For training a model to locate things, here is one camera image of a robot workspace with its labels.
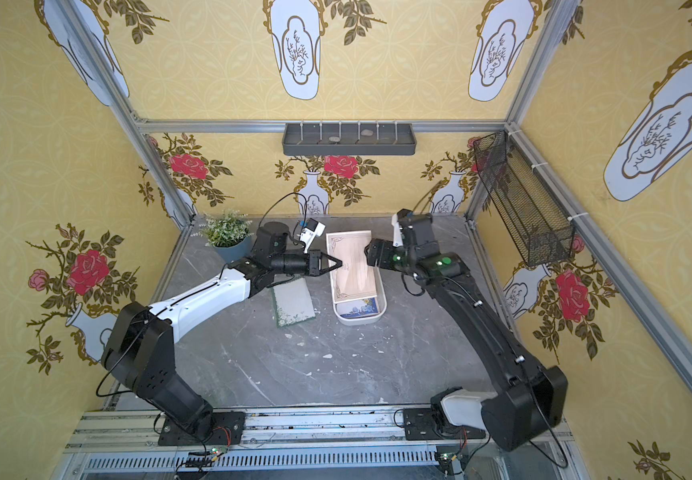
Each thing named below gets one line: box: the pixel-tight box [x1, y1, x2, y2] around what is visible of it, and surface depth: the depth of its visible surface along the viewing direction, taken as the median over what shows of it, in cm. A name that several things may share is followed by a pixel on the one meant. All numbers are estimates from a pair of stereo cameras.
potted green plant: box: [190, 209, 254, 263], surface depth 97 cm
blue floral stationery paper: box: [336, 298, 379, 318], surface depth 95 cm
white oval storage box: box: [327, 244, 388, 326], surface depth 81 cm
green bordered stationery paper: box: [273, 278, 316, 327], surface depth 97 cm
